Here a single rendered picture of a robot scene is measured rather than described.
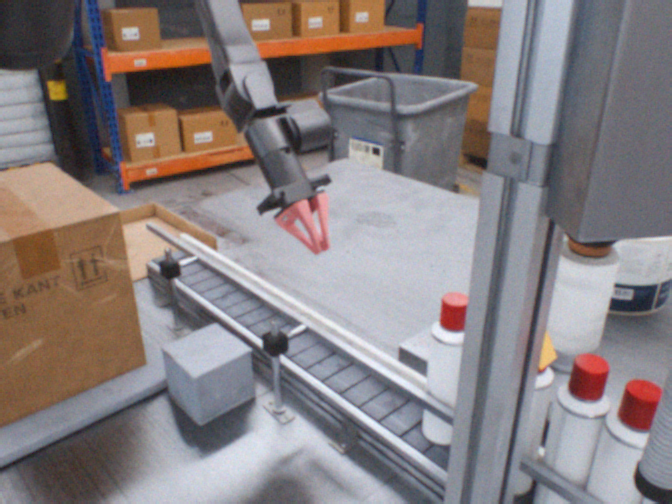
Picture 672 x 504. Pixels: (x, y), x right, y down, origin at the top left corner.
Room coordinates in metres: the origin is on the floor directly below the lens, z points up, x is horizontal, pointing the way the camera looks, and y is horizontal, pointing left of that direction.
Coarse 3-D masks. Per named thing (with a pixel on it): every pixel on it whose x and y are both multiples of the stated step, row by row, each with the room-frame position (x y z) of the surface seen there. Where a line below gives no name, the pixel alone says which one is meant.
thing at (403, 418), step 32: (160, 256) 1.10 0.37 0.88; (192, 288) 0.96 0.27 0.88; (224, 288) 0.96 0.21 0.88; (256, 320) 0.85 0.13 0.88; (288, 352) 0.76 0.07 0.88; (320, 352) 0.76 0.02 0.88; (352, 384) 0.68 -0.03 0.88; (384, 384) 0.68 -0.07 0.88; (384, 416) 0.62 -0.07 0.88; (416, 416) 0.62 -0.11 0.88; (416, 448) 0.56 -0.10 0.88; (448, 448) 0.56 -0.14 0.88
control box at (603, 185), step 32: (608, 0) 0.32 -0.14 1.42; (640, 0) 0.31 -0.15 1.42; (576, 32) 0.35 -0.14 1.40; (608, 32) 0.32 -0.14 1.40; (640, 32) 0.31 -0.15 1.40; (576, 64) 0.34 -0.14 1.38; (608, 64) 0.31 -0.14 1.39; (640, 64) 0.31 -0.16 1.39; (576, 96) 0.34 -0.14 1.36; (608, 96) 0.31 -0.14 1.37; (640, 96) 0.31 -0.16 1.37; (576, 128) 0.33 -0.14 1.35; (608, 128) 0.31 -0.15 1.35; (640, 128) 0.31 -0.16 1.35; (576, 160) 0.32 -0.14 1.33; (608, 160) 0.31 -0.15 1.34; (640, 160) 0.31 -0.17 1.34; (576, 192) 0.32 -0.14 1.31; (608, 192) 0.31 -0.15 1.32; (640, 192) 0.31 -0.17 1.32; (576, 224) 0.31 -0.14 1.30; (608, 224) 0.31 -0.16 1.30; (640, 224) 0.31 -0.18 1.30
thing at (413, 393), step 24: (168, 240) 1.02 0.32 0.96; (216, 264) 0.91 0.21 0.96; (240, 288) 0.84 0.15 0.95; (288, 312) 0.75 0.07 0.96; (312, 336) 0.70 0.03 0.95; (360, 360) 0.63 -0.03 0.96; (408, 384) 0.58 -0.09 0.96; (432, 408) 0.54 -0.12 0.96; (528, 456) 0.46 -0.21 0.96; (552, 480) 0.43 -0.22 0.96
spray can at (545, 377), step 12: (540, 372) 0.49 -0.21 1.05; (552, 372) 0.50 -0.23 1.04; (540, 384) 0.48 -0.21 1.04; (552, 384) 0.49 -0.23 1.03; (540, 396) 0.48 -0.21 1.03; (540, 408) 0.48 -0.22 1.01; (540, 420) 0.48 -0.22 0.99; (528, 432) 0.48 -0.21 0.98; (540, 432) 0.49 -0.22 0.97; (528, 444) 0.48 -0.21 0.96; (528, 480) 0.48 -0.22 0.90; (516, 492) 0.48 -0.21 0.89
